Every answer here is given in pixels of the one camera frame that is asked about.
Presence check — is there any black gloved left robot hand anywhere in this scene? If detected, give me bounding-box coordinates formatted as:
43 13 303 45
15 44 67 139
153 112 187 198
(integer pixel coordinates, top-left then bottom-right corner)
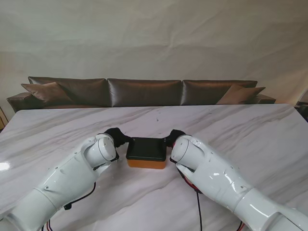
103 128 132 148

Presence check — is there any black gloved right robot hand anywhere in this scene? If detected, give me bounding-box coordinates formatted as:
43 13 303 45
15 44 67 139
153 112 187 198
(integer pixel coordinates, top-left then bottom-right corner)
163 129 186 147

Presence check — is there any black tissue box base plate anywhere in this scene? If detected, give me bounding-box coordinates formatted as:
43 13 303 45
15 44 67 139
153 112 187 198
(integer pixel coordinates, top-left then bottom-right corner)
126 137 167 161

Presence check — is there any orange tissue box cover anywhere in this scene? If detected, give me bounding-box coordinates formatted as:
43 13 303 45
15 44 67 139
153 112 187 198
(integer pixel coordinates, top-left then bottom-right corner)
126 157 166 170

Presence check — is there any brown sofa back cushion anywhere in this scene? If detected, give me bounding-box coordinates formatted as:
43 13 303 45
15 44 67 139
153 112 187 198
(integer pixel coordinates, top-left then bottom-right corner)
28 76 108 108
107 78 183 108
182 80 258 106

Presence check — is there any brown throw pillow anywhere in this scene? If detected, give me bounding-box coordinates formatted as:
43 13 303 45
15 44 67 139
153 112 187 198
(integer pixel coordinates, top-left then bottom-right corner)
21 82 73 103
216 84 266 105

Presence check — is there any brown leather sofa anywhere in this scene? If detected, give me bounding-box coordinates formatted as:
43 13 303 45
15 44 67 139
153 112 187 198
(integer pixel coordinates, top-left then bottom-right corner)
6 76 277 114

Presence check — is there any wooden furniture piece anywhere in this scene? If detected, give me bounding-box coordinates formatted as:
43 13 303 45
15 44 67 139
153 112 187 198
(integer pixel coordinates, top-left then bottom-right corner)
0 104 7 129

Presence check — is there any dark furniture piece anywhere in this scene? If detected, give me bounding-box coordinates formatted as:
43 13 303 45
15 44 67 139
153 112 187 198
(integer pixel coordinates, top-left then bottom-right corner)
295 101 308 121

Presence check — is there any red black left arm cable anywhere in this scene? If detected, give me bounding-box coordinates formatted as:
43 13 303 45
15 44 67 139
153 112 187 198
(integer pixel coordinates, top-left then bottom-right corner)
39 182 97 231

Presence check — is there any red black arm cable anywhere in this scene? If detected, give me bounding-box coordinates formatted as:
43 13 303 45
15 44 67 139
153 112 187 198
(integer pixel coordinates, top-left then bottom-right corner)
177 167 245 231
39 182 97 231

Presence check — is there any red black right arm cable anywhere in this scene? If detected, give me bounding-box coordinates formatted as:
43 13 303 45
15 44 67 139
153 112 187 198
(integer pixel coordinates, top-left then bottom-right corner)
177 167 245 231

